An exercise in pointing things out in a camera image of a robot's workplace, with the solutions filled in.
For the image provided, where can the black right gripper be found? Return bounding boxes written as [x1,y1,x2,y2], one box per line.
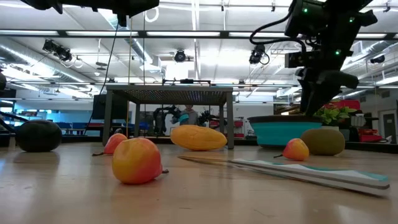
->
[295,67,360,118]

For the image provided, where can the brown toy kiwi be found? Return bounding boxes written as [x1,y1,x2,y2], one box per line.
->
[300,128,346,156]

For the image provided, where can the blue collapsible bowl grey rim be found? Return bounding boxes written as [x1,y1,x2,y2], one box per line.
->
[248,114,323,149]

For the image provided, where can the knife with teal patterned handle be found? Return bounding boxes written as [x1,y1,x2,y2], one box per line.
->
[177,154,391,197]

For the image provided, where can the yellow toy mango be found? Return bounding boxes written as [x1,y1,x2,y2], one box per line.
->
[170,124,228,152]

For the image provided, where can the dark toy avocado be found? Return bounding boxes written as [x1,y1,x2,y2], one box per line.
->
[15,119,63,153]

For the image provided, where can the small green potted plant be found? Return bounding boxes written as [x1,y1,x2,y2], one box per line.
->
[313,104,358,131]

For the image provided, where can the red storage bins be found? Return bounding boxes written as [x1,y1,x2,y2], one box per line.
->
[323,99,361,110]

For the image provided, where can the person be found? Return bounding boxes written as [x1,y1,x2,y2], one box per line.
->
[178,105,200,126]

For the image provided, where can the grey perforated metal shelf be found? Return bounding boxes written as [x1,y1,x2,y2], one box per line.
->
[102,85,234,150]

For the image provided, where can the overhead rig light bar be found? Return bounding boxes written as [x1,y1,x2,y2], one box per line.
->
[0,29,398,40]

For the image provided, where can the black monitor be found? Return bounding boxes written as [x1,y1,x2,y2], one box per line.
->
[92,94,128,121]

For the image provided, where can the black aluminium table frame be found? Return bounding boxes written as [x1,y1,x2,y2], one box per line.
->
[0,132,398,154]

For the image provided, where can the black hanging cable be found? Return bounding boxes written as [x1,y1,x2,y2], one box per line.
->
[83,18,121,127]

